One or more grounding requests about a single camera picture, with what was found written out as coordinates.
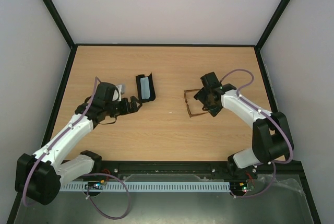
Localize light blue slotted cable duct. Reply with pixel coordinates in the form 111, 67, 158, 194
60, 181, 231, 193

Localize brown translucent sunglasses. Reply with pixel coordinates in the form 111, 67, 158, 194
184, 89, 208, 117

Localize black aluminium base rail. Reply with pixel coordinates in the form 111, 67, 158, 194
100, 159, 303, 180

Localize right controller board with leds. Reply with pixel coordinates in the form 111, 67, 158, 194
230, 181, 255, 193

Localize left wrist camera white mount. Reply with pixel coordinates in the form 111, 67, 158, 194
113, 84, 126, 101

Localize black sunglasses case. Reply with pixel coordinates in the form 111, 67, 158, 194
136, 73, 156, 103

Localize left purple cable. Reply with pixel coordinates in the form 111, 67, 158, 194
22, 76, 131, 220

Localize light blue cleaning cloth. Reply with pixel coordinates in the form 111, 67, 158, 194
140, 77, 151, 100

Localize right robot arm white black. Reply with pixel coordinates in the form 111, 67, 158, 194
194, 72, 294, 178

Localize left controller board with leds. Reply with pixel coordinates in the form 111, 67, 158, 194
83, 180, 107, 190

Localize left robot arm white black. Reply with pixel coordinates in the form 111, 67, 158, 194
15, 80, 142, 206

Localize controller board with leds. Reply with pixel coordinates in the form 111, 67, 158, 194
83, 180, 107, 190
230, 181, 255, 193

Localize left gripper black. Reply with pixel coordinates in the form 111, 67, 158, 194
105, 97, 144, 117

